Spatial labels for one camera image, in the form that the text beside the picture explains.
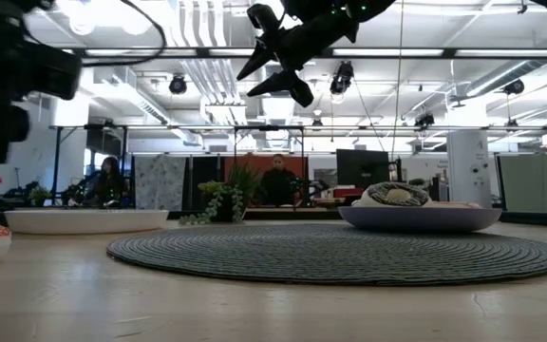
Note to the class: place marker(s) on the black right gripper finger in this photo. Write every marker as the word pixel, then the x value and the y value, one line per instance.
pixel 283 83
pixel 261 57

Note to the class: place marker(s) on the chocolate frosted donut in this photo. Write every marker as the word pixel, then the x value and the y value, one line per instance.
pixel 387 195

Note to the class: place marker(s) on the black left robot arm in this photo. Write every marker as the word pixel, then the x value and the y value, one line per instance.
pixel 7 71

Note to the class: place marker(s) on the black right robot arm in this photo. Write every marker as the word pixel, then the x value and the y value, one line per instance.
pixel 373 7

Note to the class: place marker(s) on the black ceiling spotlight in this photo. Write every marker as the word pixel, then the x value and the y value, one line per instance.
pixel 341 78
pixel 424 119
pixel 177 84
pixel 514 87

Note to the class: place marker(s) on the orange partition panel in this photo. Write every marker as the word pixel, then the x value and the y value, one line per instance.
pixel 297 164

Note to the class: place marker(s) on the person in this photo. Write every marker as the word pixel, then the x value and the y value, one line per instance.
pixel 278 187
pixel 109 185

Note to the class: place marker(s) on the large black monitor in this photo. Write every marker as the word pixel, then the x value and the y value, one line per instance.
pixel 361 168

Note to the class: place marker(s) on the potted succulent plant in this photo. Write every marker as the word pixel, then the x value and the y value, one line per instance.
pixel 226 199

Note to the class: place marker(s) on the leaf-patterned curtain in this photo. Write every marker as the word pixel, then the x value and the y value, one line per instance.
pixel 159 183

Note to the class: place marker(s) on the round grey woven placemat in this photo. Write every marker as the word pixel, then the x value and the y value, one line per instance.
pixel 330 256

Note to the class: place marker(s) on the purple plate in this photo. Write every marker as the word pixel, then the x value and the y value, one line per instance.
pixel 420 219

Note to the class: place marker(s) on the white column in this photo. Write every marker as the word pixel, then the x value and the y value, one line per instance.
pixel 468 166

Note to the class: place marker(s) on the white plate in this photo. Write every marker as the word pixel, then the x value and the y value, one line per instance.
pixel 83 222

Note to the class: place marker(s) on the small green plant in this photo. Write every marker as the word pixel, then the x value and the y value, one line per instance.
pixel 40 195

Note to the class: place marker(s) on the green partition panel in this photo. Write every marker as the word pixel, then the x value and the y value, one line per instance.
pixel 539 183

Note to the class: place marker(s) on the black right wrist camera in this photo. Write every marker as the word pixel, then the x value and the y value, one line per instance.
pixel 264 18

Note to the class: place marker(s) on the black background station frame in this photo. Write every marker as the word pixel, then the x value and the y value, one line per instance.
pixel 269 127

